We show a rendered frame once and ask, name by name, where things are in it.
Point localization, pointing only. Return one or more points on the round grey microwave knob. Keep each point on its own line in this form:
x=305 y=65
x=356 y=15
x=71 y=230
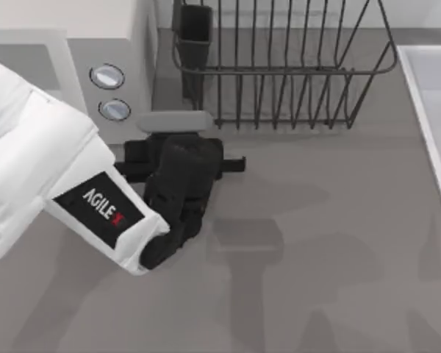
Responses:
x=114 y=109
x=107 y=76

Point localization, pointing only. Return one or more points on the pale microwave oven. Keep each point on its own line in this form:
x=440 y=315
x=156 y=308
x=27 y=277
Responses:
x=139 y=73

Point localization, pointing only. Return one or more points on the pale microwave oven door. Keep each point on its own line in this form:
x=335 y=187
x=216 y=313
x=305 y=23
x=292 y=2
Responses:
x=60 y=70

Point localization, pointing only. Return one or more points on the black cutlery holder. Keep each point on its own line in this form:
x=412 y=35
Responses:
x=194 y=29

